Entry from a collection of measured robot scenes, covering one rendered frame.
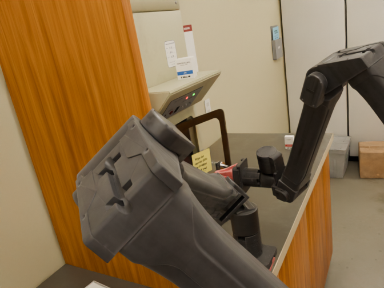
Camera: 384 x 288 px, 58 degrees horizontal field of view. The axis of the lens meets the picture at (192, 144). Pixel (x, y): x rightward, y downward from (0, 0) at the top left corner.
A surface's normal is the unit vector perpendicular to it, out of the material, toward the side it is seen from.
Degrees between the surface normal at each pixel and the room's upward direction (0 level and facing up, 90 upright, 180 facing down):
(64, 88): 90
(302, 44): 90
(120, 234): 82
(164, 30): 90
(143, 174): 37
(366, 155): 88
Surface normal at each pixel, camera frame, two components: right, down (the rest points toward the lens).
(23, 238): 0.87, 0.02
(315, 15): -0.47, 0.35
